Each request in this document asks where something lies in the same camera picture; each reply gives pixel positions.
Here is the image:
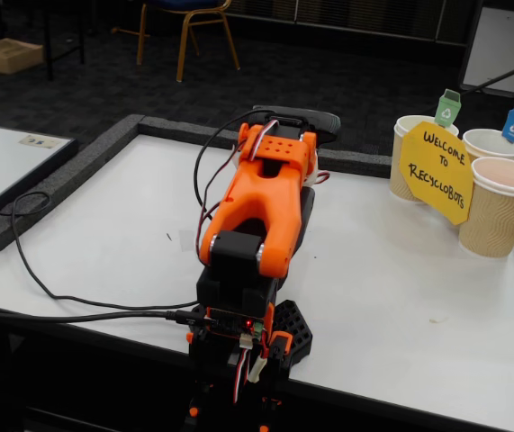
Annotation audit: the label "orange gripper body white tape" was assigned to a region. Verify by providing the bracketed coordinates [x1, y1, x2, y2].
[302, 148, 324, 186]

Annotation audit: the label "dark grey foam strip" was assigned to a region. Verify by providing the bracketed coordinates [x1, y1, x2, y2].
[318, 147, 392, 177]
[0, 113, 146, 253]
[137, 114, 244, 152]

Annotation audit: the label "beige ripple paper cup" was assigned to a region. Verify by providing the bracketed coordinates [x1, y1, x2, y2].
[390, 114, 460, 204]
[458, 156, 514, 258]

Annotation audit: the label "yellow handwritten welcome sign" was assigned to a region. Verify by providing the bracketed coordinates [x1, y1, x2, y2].
[398, 121, 474, 226]

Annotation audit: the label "green recycling bin label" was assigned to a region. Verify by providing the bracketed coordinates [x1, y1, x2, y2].
[434, 88, 463, 127]

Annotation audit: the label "clear tape patch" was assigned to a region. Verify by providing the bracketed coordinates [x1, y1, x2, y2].
[177, 228, 200, 251]

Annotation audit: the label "orange controller board holder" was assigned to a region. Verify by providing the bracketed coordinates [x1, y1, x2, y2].
[204, 301, 276, 350]

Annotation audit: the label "brown ripple paper cup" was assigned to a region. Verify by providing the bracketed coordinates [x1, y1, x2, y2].
[462, 129, 514, 164]

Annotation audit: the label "black orange table clamp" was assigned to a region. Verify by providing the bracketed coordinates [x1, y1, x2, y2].
[184, 330, 215, 432]
[258, 330, 294, 432]

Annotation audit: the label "small paper sticker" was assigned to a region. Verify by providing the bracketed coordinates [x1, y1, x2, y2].
[19, 134, 62, 149]

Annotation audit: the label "white table with black edge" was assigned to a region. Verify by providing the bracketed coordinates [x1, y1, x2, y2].
[0, 121, 80, 221]

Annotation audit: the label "brown cardboard box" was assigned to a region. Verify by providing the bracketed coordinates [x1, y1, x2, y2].
[0, 37, 45, 76]

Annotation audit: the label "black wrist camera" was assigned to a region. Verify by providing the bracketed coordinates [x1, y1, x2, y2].
[251, 104, 343, 146]

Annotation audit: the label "gold frame blue seat chair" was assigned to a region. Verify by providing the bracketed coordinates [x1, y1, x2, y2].
[111, 0, 242, 84]

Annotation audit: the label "red white black servo wires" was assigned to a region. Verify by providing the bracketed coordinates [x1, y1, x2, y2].
[230, 333, 270, 406]

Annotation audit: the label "white panel with black frame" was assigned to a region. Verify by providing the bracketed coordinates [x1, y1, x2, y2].
[457, 0, 514, 99]

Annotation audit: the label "thick black USB cable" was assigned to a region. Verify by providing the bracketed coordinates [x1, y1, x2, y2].
[0, 301, 215, 329]

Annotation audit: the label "black metal table frame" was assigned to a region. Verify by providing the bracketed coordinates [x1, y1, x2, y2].
[0, 0, 87, 83]

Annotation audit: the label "thin black camera cable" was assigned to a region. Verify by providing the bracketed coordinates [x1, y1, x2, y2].
[0, 110, 265, 312]

